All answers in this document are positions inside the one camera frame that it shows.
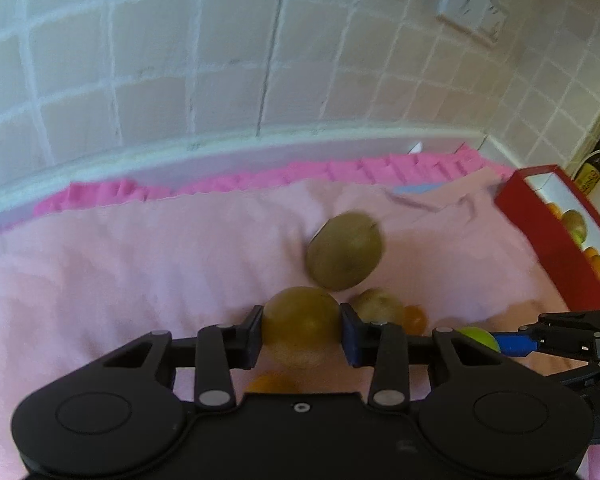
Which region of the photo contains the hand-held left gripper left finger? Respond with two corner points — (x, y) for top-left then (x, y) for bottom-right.
(102, 305), (266, 408)

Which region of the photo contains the tiny orange mandarin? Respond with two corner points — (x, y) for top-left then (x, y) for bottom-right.
(401, 305), (428, 335)

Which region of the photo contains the small brown kiwi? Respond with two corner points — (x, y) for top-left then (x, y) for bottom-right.
(351, 287), (406, 325)
(261, 286), (342, 368)

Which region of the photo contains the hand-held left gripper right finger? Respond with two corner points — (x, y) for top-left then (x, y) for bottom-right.
(340, 304), (501, 408)

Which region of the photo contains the dark bottle yellow label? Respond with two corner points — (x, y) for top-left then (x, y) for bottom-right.
(572, 152), (600, 196)

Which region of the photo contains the magenta cloth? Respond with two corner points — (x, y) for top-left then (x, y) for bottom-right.
(0, 146), (517, 243)

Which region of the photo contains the pink towel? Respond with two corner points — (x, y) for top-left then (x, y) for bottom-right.
(0, 175), (600, 480)

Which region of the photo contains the red cardboard box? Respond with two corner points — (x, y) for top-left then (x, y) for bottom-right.
(494, 164), (600, 311)

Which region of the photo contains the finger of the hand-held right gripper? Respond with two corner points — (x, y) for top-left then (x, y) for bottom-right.
(495, 331), (600, 392)
(519, 310), (600, 335)

